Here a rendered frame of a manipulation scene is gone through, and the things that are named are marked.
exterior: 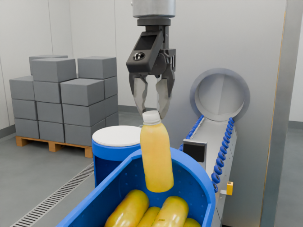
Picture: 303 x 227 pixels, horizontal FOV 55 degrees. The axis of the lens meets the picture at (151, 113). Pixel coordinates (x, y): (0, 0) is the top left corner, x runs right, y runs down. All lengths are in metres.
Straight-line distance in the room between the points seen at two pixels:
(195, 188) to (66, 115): 3.07
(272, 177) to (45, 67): 3.00
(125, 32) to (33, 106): 2.27
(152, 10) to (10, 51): 4.29
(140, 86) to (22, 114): 3.62
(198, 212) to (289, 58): 0.72
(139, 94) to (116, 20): 4.89
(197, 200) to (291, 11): 0.80
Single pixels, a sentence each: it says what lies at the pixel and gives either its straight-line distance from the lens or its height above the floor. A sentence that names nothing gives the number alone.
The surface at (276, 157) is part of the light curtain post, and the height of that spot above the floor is 1.01.
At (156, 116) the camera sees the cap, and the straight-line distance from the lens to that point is 0.62.
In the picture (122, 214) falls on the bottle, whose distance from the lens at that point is 0.69.
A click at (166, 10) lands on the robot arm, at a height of 1.57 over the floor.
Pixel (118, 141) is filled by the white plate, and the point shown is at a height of 1.04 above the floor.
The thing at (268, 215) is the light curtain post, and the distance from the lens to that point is 1.49.
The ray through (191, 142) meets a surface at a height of 1.08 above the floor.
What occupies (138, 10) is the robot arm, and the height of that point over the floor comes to 1.56.
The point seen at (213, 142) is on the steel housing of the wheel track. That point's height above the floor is 0.93.
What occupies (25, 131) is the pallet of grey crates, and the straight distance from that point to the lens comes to 4.26.
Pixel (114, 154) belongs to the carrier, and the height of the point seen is 0.99.
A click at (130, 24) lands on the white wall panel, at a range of 5.39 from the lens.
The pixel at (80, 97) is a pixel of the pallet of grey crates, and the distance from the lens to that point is 3.55.
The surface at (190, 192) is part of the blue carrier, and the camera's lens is 0.80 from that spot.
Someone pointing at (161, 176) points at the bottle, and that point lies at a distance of 0.66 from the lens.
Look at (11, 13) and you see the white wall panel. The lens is 4.89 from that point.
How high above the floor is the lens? 1.52
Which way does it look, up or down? 16 degrees down
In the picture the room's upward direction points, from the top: straight up
